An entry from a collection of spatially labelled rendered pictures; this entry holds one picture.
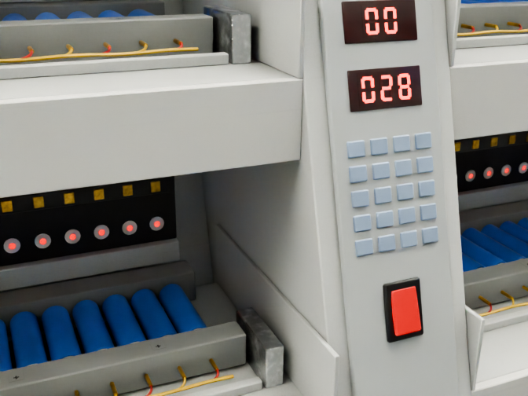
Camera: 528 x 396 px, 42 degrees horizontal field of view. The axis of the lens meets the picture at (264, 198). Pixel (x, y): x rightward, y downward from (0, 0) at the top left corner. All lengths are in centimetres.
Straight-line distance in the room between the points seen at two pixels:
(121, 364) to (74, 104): 16
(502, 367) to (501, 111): 16
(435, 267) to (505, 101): 11
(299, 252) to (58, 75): 16
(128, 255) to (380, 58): 24
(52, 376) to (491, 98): 30
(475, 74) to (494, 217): 24
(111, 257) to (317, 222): 20
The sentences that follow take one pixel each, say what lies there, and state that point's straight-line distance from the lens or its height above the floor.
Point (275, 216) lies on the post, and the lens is 42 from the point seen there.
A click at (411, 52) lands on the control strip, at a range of 40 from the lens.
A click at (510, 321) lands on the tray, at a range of 53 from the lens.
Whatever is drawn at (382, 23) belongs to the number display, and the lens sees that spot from 39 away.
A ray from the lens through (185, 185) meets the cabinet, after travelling 55.
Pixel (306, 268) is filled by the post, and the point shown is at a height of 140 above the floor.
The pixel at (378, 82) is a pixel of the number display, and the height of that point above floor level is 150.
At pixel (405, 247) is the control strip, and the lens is 40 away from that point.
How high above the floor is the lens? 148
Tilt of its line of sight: 7 degrees down
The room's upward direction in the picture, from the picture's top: 6 degrees counter-clockwise
